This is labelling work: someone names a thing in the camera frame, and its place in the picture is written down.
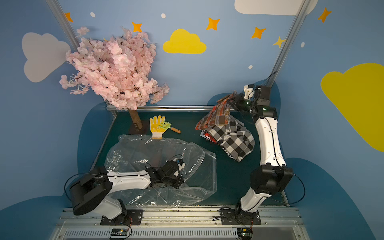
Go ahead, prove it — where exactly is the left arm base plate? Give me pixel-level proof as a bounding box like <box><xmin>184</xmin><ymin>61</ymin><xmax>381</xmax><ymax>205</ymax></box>
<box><xmin>100</xmin><ymin>210</ymin><xmax>144</xmax><ymax>226</ymax></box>

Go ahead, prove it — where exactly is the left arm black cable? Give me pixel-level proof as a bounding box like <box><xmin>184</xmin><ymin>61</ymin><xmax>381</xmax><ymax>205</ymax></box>
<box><xmin>63</xmin><ymin>173</ymin><xmax>91</xmax><ymax>202</ymax></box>

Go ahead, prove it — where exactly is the green circuit board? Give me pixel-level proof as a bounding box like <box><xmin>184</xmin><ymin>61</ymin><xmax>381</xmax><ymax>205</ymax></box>
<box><xmin>110</xmin><ymin>228</ymin><xmax>131</xmax><ymax>240</ymax></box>
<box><xmin>237</xmin><ymin>228</ymin><xmax>253</xmax><ymax>240</ymax></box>

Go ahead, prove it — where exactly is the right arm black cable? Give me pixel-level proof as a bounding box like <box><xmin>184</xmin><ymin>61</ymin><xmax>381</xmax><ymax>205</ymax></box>
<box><xmin>281</xmin><ymin>170</ymin><xmax>307</xmax><ymax>206</ymax></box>

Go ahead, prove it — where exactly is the yellow hand-shaped clapper toy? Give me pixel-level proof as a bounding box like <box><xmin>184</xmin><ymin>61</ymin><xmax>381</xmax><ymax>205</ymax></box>
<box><xmin>150</xmin><ymin>115</ymin><xmax>171</xmax><ymax>140</ymax></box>

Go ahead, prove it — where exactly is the clear plastic vacuum bag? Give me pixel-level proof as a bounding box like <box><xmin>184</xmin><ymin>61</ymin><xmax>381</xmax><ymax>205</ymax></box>
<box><xmin>105</xmin><ymin>135</ymin><xmax>217</xmax><ymax>207</ymax></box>

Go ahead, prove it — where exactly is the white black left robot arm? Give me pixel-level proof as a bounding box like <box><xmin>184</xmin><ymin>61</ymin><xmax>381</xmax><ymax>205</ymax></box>
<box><xmin>69</xmin><ymin>157</ymin><xmax>185</xmax><ymax>225</ymax></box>

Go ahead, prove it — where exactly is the grey white plaid shirt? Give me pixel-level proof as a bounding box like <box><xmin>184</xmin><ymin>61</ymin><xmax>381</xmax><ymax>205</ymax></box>
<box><xmin>204</xmin><ymin>115</ymin><xmax>256</xmax><ymax>162</ymax></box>

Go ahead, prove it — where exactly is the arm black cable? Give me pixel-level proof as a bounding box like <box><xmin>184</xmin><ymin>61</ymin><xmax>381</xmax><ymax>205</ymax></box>
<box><xmin>281</xmin><ymin>170</ymin><xmax>307</xmax><ymax>206</ymax></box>
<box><xmin>63</xmin><ymin>173</ymin><xmax>91</xmax><ymax>202</ymax></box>

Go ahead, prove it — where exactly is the left green circuit board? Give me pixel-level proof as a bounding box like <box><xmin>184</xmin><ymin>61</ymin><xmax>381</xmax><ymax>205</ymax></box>
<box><xmin>110</xmin><ymin>228</ymin><xmax>131</xmax><ymax>240</ymax></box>

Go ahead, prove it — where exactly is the right green circuit board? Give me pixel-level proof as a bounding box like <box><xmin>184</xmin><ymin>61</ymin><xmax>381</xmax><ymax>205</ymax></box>
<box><xmin>237</xmin><ymin>228</ymin><xmax>253</xmax><ymax>240</ymax></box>

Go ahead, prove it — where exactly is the pink blossom artificial tree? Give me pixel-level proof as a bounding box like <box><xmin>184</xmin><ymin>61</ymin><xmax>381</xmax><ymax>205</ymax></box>
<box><xmin>60</xmin><ymin>27</ymin><xmax>170</xmax><ymax>111</ymax></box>

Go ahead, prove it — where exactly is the green toy garden rake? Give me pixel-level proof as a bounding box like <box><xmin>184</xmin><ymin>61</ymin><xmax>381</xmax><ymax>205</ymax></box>
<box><xmin>159</xmin><ymin>122</ymin><xmax>181</xmax><ymax>134</ymax></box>

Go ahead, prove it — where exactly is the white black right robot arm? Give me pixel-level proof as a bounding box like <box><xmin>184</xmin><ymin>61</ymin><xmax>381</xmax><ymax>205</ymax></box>
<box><xmin>229</xmin><ymin>84</ymin><xmax>293</xmax><ymax>214</ymax></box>

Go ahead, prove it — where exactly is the aluminium table frame rail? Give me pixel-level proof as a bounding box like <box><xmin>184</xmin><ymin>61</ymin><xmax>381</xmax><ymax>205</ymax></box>
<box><xmin>106</xmin><ymin>104</ymin><xmax>217</xmax><ymax>113</ymax></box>

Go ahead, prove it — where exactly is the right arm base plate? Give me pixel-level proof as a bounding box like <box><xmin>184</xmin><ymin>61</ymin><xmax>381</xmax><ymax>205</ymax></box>
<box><xmin>219</xmin><ymin>207</ymin><xmax>262</xmax><ymax>226</ymax></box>

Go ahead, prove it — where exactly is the orange red tartan shirt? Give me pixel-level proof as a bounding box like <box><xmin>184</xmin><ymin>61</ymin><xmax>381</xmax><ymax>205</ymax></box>
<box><xmin>195</xmin><ymin>91</ymin><xmax>237</xmax><ymax>130</ymax></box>

